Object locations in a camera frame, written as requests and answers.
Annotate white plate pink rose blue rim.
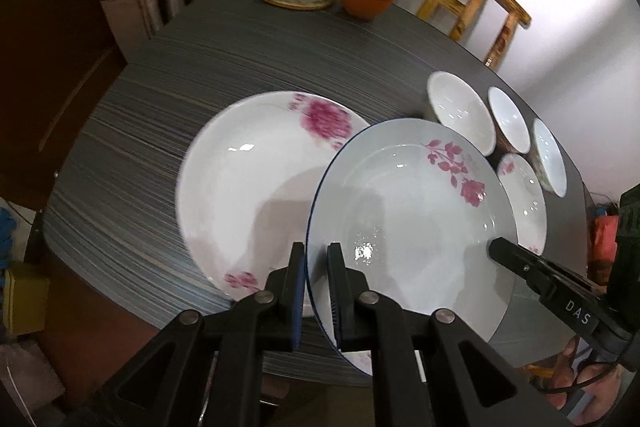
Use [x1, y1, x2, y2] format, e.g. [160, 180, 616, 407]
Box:
[306, 118, 517, 378]

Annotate blue foam piece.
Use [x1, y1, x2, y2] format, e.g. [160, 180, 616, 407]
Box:
[0, 207, 21, 268]

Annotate large white bowl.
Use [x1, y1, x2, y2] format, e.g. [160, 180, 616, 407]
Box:
[426, 71, 497, 156]

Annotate yellow box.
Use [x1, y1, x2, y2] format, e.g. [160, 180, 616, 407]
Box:
[2, 262, 51, 335]

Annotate dark wooden cabinet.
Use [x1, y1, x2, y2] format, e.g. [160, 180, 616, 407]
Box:
[0, 0, 126, 212]

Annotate white bowl pink flower inside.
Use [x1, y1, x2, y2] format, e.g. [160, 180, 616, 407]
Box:
[496, 153, 547, 256]

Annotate white bowl red patterned outside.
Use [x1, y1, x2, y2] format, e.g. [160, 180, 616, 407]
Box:
[487, 86, 532, 155]

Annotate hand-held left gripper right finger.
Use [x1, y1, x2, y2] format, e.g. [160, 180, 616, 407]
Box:
[326, 242, 571, 427]

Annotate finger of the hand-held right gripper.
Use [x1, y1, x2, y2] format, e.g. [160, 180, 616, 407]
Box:
[487, 237, 608, 304]

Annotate white bowl floral outside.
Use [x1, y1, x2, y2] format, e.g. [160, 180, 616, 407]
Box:
[530, 118, 567, 198]

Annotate person's right hand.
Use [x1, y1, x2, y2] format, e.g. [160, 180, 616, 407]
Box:
[542, 334, 626, 425]

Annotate white plate pink peony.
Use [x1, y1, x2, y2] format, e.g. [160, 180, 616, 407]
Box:
[176, 92, 373, 320]

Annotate red plastic bag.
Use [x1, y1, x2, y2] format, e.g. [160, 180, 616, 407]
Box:
[590, 207, 621, 278]

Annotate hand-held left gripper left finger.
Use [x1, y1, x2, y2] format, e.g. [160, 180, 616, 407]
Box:
[92, 242, 307, 427]

